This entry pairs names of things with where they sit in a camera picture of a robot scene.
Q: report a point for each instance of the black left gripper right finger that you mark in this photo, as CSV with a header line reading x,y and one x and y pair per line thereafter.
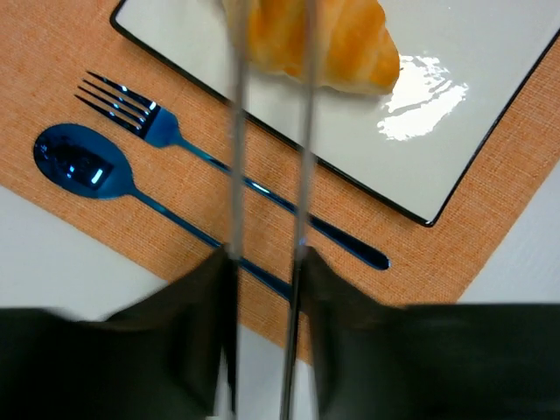
x,y
427,361

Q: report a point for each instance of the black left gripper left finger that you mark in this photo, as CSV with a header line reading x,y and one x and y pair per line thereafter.
x,y
164,357

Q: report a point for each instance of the orange placemat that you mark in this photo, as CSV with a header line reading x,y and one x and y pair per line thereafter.
x,y
46,46

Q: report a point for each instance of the blue spoon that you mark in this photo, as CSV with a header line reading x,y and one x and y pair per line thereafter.
x,y
86,163

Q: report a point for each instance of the white square plate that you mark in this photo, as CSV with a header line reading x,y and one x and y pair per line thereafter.
x,y
462,62

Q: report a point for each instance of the long croissant bread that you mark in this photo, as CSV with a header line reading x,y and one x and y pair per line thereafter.
x,y
356,53

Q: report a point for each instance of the blue fork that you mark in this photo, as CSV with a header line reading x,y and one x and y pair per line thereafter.
x,y
159,128

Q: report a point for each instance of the metal tongs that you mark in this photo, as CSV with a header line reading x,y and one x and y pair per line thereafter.
x,y
240,67

